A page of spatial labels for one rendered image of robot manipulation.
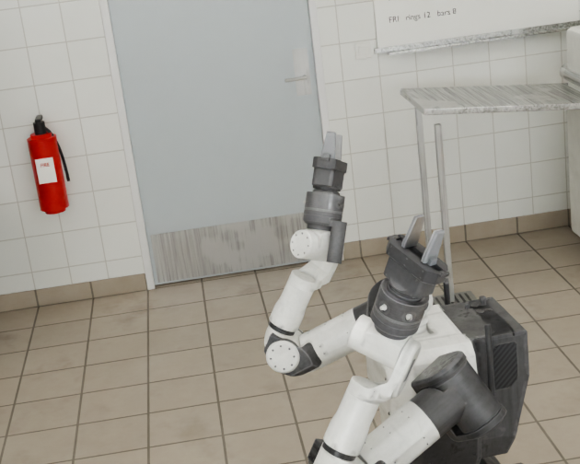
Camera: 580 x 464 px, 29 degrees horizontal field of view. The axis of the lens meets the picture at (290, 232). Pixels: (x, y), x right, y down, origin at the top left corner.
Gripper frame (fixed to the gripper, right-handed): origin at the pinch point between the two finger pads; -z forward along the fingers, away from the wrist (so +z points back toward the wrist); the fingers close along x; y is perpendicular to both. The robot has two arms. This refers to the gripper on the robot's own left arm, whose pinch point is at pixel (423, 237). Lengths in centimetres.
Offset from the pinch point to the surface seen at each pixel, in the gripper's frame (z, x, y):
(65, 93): 166, 352, 159
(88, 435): 231, 182, 83
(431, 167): 168, 234, 322
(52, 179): 202, 329, 144
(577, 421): 157, 48, 206
